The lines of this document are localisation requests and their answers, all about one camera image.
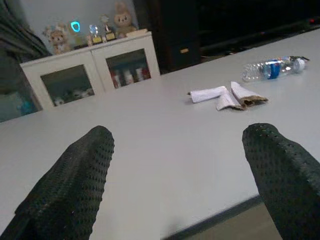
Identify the white glass door cabinet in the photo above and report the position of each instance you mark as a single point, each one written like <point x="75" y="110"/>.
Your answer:
<point x="98" y="70"/>

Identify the gold cup trophy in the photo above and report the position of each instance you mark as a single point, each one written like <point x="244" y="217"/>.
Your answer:
<point x="109" y="36"/>

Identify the flat beige book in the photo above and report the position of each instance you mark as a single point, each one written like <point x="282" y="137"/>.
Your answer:
<point x="137" y="32"/>

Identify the white folded tissue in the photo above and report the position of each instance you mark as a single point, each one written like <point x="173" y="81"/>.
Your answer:
<point x="207" y="94"/>

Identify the clear plastic water bottle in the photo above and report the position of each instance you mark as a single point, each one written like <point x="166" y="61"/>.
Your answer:
<point x="265" y="68"/>

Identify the beige bear plush toy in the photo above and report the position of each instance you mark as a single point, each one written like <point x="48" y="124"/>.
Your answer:
<point x="58" y="40"/>

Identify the clear crystal trophy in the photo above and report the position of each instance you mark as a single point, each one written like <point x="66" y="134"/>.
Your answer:
<point x="93" y="30"/>

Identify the white red bottle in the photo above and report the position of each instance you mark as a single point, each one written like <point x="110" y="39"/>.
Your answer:
<point x="139" y="74"/>
<point x="127" y="76"/>
<point x="116" y="80"/>

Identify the beige rabbit plush toy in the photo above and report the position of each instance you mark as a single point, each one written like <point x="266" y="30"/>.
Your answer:
<point x="123" y="21"/>

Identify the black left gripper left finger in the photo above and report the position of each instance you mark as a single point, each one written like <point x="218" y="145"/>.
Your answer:
<point x="65" y="195"/>

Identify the dark cabinet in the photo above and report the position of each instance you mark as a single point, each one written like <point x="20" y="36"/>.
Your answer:
<point x="175" y="30"/>

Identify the grey curtain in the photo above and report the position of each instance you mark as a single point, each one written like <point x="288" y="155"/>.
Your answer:
<point x="15" y="37"/>

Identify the teal box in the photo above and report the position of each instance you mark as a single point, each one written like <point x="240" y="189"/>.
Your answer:
<point x="20" y="107"/>

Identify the glowing blue glass trophy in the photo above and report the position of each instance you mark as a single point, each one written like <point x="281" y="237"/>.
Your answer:
<point x="74" y="27"/>

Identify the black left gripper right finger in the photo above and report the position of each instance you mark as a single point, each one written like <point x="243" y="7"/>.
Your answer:
<point x="287" y="185"/>

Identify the crushed white paper roll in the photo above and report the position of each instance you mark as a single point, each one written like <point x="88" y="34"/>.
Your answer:
<point x="232" y="100"/>

